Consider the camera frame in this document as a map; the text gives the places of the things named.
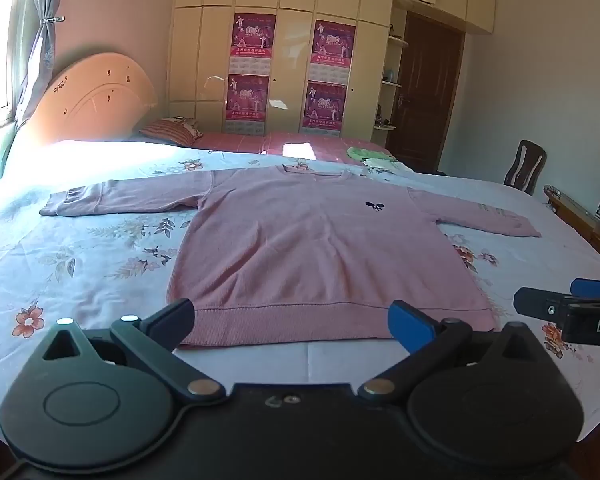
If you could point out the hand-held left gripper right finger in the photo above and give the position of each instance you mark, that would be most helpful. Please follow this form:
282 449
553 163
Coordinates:
410 322

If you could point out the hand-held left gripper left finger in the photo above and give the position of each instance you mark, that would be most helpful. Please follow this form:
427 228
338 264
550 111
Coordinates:
174 317

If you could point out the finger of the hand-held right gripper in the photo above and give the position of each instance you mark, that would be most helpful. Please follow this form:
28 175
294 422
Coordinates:
537 302
597 289

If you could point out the pink sweater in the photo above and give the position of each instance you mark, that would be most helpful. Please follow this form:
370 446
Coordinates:
305 240

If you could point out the wooden cabinet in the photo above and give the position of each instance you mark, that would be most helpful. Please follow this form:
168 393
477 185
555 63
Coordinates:
580 220

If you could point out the floral bed sheet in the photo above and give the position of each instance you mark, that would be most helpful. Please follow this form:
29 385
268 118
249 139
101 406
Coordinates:
80 260

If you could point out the dark wooden chair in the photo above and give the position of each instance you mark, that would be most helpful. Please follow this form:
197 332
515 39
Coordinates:
525 165

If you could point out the pale folded cloth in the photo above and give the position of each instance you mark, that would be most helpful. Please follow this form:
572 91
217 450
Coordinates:
385 164

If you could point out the green cloth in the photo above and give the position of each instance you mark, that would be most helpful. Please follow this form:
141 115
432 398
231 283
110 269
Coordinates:
361 152

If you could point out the pink bed cover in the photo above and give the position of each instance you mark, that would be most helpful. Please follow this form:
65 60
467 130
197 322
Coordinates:
240 142

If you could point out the striped pillow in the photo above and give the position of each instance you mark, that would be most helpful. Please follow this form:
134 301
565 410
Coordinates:
172 130

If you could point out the brown wooden door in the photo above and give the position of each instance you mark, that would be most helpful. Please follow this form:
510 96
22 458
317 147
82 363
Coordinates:
430 100

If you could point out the curved wooden headboard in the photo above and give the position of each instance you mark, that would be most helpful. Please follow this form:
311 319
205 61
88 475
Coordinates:
90 95

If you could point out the corner shelf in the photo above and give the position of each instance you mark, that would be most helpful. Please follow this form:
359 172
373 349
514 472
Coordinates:
391 82

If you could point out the cream wardrobe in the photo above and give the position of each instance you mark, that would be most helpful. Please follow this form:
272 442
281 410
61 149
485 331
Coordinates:
200 60

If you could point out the grey curtain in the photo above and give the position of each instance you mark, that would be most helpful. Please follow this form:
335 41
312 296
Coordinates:
42 60

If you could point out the pink wall poster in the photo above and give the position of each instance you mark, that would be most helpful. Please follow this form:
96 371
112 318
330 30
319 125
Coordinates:
247 102
332 42
325 107
252 35

